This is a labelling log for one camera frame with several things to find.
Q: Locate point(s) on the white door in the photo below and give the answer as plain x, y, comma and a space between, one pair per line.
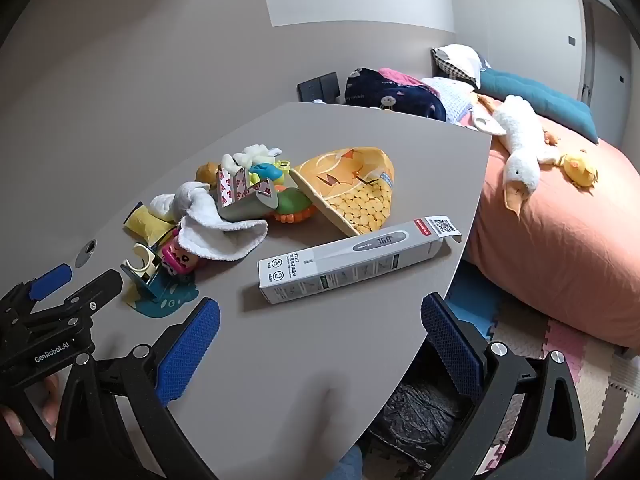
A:
607, 45

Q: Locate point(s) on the bed with orange sheet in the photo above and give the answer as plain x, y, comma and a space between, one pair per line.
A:
560, 250

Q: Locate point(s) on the teal cushion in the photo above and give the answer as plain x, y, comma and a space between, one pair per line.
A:
535, 95

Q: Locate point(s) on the yellow paper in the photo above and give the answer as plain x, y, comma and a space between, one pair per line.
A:
145, 225

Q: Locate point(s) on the person's leg in jeans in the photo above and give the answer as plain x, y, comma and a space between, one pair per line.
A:
350, 465

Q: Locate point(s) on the brown plush toy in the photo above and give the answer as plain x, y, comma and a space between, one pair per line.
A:
205, 172

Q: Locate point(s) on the grey thermometer box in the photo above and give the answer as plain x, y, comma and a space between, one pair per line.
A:
350, 265

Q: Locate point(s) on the light blue knitted blanket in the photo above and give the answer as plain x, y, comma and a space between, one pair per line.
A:
455, 97

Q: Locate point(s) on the checkered white pillow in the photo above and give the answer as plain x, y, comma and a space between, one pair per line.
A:
460, 60

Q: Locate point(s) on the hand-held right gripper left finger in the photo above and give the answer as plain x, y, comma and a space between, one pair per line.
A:
191, 344

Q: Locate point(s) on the pink cloth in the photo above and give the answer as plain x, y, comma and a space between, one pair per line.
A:
400, 77

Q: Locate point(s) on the black bin of toys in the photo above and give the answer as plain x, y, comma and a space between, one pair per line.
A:
420, 420

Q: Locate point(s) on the white goose plush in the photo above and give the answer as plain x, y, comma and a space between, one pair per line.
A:
520, 140

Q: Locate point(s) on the person's left hand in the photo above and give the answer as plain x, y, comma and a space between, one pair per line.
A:
50, 400

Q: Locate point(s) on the green orange rubber toy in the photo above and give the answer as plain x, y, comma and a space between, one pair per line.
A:
292, 205

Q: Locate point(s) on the metal table grommet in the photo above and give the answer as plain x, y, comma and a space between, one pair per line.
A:
86, 252

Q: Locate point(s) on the white cloth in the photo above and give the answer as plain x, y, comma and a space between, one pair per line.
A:
215, 237

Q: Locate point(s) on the white plush toy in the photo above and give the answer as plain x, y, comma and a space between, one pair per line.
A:
250, 155

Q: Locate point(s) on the pink figure toy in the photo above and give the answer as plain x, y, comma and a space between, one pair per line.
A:
176, 257

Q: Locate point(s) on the black wall socket panel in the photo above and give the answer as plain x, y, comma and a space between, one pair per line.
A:
320, 87

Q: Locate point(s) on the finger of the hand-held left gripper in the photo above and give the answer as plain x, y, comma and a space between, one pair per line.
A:
50, 280
97, 287

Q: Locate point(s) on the yellow paper cup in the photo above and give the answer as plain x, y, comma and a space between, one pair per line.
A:
350, 180

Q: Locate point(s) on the navy printed blanket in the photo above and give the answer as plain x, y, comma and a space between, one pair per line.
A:
395, 95

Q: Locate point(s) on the grey adhesive strip pack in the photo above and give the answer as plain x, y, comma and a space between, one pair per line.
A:
240, 207

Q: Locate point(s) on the foam puzzle floor mat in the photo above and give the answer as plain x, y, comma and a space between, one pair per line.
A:
590, 375

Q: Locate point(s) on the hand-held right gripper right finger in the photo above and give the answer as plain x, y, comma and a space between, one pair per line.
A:
450, 355

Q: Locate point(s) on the blue green plastic toy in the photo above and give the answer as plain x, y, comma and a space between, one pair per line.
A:
267, 171

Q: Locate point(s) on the yellow duck plush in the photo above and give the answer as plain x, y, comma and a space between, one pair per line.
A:
579, 166

